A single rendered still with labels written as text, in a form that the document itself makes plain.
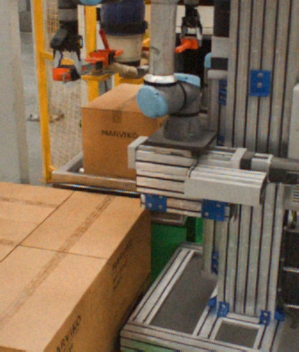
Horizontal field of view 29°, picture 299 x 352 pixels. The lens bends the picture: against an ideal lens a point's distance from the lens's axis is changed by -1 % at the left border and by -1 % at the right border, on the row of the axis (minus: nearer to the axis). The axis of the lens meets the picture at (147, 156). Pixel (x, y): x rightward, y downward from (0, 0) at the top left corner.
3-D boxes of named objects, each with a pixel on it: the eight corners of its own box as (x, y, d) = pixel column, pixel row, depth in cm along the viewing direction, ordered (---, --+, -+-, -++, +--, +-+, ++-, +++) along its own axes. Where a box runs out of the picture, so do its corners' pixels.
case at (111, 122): (124, 146, 355) (123, 82, 342) (187, 152, 343) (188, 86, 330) (84, 181, 302) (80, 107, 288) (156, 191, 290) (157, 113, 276)
